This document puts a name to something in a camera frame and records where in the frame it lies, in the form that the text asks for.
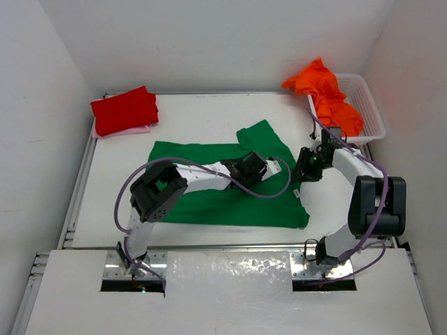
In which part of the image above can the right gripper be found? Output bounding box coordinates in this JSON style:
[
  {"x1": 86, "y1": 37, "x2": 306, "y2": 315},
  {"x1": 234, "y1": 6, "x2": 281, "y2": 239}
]
[{"x1": 291, "y1": 147, "x2": 331, "y2": 182}]

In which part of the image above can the green t-shirt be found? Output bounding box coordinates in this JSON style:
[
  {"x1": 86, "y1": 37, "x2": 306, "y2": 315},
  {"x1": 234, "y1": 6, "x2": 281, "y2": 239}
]
[{"x1": 149, "y1": 120, "x2": 310, "y2": 229}]

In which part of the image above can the pink t-shirt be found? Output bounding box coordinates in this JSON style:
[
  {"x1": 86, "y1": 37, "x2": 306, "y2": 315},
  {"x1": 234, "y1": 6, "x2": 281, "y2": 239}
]
[{"x1": 91, "y1": 125, "x2": 151, "y2": 138}]

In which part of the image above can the red t-shirt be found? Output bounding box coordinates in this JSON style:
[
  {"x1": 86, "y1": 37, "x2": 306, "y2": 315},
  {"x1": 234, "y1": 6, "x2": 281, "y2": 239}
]
[{"x1": 90, "y1": 86, "x2": 159, "y2": 137}]

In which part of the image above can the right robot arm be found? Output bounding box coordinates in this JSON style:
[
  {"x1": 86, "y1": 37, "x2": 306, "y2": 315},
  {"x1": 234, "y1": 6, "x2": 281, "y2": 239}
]
[{"x1": 293, "y1": 144, "x2": 406, "y2": 267}]

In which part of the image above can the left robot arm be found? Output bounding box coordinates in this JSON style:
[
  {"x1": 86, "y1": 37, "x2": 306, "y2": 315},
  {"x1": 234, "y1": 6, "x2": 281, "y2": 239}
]
[{"x1": 117, "y1": 151, "x2": 281, "y2": 269}]

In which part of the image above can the orange t-shirt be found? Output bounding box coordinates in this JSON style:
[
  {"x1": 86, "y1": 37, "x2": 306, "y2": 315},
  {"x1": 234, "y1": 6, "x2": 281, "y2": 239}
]
[{"x1": 281, "y1": 58, "x2": 364, "y2": 137}]

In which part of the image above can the white plastic basket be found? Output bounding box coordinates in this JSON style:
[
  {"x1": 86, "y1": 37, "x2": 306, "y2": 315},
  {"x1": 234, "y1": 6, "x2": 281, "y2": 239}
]
[{"x1": 307, "y1": 73, "x2": 387, "y2": 146}]

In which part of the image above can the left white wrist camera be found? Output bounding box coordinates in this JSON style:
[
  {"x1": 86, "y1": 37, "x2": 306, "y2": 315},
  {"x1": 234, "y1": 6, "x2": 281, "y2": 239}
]
[{"x1": 262, "y1": 159, "x2": 281, "y2": 181}]

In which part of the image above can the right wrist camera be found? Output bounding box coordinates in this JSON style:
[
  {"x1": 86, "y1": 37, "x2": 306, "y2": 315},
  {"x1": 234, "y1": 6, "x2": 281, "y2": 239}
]
[{"x1": 321, "y1": 126, "x2": 343, "y2": 144}]

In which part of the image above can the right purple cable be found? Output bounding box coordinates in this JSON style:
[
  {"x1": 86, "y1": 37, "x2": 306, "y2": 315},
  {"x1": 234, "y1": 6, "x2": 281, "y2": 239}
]
[{"x1": 306, "y1": 108, "x2": 390, "y2": 282}]

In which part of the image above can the purple cable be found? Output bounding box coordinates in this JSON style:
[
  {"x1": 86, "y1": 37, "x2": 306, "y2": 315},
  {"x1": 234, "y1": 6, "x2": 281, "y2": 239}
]
[
  {"x1": 306, "y1": 108, "x2": 390, "y2": 282},
  {"x1": 113, "y1": 156, "x2": 292, "y2": 283}
]

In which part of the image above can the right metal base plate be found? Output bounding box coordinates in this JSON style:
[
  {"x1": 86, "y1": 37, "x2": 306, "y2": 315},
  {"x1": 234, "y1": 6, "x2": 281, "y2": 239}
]
[{"x1": 290, "y1": 250, "x2": 353, "y2": 281}]

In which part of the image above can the metal base plate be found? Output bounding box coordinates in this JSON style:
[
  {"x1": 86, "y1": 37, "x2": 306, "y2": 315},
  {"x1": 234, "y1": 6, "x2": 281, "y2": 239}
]
[
  {"x1": 290, "y1": 250, "x2": 353, "y2": 281},
  {"x1": 102, "y1": 251, "x2": 168, "y2": 281}
]

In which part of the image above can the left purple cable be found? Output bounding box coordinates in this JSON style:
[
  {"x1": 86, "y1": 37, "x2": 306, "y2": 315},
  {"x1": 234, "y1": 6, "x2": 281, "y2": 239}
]
[{"x1": 113, "y1": 156, "x2": 292, "y2": 283}]

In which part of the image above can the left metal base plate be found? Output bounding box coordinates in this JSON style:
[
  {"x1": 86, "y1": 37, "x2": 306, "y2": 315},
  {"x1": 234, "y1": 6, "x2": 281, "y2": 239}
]
[{"x1": 102, "y1": 251, "x2": 168, "y2": 281}]

